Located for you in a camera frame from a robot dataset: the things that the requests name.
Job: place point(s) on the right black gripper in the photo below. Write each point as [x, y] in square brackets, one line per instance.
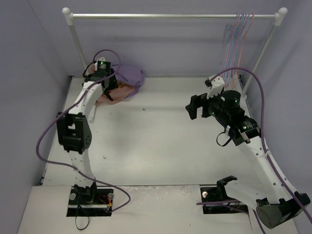
[201, 105]

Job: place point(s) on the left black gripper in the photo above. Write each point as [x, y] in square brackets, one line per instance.
[110, 86]

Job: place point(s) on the pink t shirt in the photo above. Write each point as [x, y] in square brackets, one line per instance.
[123, 92]

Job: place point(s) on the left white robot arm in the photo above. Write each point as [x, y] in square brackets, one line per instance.
[74, 133]

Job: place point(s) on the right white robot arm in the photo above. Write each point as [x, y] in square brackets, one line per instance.
[280, 201]

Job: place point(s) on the purple t shirt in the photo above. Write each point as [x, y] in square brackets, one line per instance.
[130, 74]

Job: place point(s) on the pink and blue hangers bunch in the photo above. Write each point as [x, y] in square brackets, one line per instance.
[234, 37]

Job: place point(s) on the white metal clothes rack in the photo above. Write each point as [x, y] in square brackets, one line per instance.
[169, 45]

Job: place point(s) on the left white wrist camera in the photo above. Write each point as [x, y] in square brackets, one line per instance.
[99, 60]

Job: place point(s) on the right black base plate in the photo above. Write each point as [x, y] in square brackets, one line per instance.
[221, 205]

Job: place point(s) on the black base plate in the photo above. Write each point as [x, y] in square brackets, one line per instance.
[83, 206]
[221, 205]

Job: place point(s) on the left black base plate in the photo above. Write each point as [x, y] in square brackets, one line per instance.
[83, 206]

